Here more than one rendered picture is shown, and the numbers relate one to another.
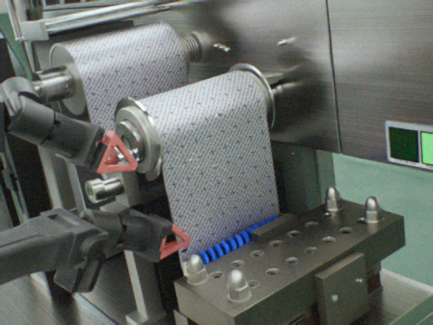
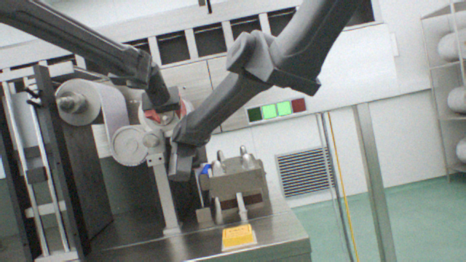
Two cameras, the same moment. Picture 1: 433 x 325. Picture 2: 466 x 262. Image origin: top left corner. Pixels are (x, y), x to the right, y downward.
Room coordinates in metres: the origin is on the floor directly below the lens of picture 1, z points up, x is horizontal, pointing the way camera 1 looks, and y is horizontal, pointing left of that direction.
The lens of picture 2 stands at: (0.24, 0.86, 1.20)
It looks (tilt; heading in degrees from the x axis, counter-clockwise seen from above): 3 degrees down; 305
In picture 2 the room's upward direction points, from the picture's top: 12 degrees counter-clockwise
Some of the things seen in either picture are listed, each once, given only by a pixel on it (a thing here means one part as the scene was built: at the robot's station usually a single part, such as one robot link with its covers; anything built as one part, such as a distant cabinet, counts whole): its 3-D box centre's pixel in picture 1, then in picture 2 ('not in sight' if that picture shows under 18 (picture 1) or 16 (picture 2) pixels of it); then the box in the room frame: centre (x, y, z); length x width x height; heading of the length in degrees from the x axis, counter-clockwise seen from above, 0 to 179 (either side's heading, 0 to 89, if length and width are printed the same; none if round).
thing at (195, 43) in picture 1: (184, 50); not in sight; (1.35, 0.03, 1.33); 0.07 x 0.07 x 0.07; 34
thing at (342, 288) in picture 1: (343, 293); (262, 175); (0.86, -0.17, 0.96); 0.10 x 0.03 x 0.11; 124
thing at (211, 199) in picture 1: (226, 197); (195, 150); (1.00, -0.01, 1.11); 0.23 x 0.01 x 0.18; 124
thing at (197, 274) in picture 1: (196, 267); (217, 167); (0.87, 0.06, 1.05); 0.04 x 0.04 x 0.04
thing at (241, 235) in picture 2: not in sight; (237, 236); (0.72, 0.23, 0.91); 0.07 x 0.07 x 0.02; 34
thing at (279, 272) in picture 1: (295, 261); (235, 172); (0.92, -0.11, 1.00); 0.40 x 0.16 x 0.06; 124
